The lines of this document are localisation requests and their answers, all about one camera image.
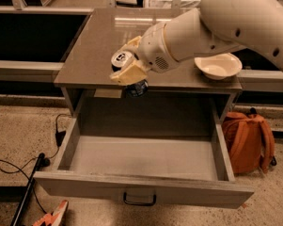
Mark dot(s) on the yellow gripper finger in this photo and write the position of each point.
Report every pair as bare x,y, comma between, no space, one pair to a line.
132,45
130,74

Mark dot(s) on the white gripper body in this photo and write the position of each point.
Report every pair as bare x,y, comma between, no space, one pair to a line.
154,49

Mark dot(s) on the blue pepsi can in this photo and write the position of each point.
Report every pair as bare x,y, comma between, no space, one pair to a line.
118,61

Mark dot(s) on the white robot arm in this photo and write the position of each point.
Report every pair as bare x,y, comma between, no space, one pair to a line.
215,27

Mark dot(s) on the grey cabinet with glossy top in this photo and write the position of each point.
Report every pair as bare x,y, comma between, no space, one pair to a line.
88,65

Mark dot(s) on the open grey top drawer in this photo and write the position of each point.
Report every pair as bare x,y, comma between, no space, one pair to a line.
170,147

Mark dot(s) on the white paper bowl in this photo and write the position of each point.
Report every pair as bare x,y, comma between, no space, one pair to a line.
219,67

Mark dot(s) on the black power adapter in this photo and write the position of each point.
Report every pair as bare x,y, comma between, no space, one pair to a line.
59,136

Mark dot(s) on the black pole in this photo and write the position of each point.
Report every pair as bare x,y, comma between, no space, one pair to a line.
28,189

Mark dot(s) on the orange backpack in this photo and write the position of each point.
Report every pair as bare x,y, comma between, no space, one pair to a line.
250,141

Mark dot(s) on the orange and white shoe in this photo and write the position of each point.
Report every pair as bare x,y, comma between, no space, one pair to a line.
56,218

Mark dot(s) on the black drawer handle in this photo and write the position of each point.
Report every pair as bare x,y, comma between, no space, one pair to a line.
139,200

